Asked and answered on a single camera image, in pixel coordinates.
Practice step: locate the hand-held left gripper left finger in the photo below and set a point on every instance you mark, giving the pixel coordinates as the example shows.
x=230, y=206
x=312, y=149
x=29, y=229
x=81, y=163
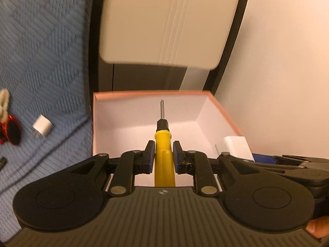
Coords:
x=150, y=157

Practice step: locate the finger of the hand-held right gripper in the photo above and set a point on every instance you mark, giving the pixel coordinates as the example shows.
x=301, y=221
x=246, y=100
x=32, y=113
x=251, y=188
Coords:
x=298, y=175
x=263, y=158

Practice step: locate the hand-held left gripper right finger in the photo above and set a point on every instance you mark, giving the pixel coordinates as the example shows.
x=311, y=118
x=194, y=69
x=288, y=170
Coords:
x=176, y=157

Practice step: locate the yellow screwdriver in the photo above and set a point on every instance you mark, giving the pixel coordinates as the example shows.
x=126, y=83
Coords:
x=164, y=157

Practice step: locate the white power adapter block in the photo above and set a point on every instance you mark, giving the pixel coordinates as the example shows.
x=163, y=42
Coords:
x=235, y=146

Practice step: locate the pink cardboard box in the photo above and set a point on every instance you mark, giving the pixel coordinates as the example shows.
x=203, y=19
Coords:
x=133, y=131

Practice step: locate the white charger plug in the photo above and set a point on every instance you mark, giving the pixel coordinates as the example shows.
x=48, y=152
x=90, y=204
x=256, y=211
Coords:
x=43, y=126

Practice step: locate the red and black figurine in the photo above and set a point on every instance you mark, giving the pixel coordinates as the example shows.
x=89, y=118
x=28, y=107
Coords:
x=10, y=131

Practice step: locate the black usb stick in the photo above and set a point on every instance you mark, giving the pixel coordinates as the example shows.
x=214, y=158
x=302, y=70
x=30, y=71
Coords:
x=2, y=162

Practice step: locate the person's right hand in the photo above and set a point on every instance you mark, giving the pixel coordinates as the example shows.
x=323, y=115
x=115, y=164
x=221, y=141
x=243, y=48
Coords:
x=318, y=227

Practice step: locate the white and black air purifier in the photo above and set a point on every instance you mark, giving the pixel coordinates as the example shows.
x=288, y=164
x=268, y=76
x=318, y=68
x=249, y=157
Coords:
x=167, y=23

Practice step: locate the blue textured mat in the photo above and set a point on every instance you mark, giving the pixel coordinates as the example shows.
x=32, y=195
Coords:
x=43, y=43

